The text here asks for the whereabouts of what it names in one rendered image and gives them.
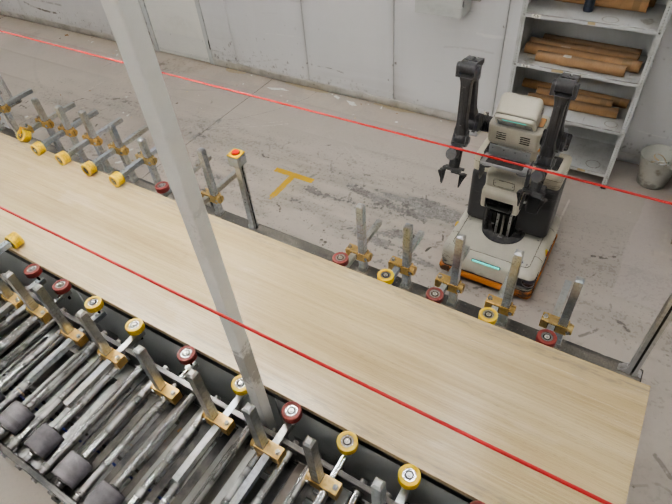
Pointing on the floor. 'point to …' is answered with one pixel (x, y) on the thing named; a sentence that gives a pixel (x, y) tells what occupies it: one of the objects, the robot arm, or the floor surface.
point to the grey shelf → (624, 31)
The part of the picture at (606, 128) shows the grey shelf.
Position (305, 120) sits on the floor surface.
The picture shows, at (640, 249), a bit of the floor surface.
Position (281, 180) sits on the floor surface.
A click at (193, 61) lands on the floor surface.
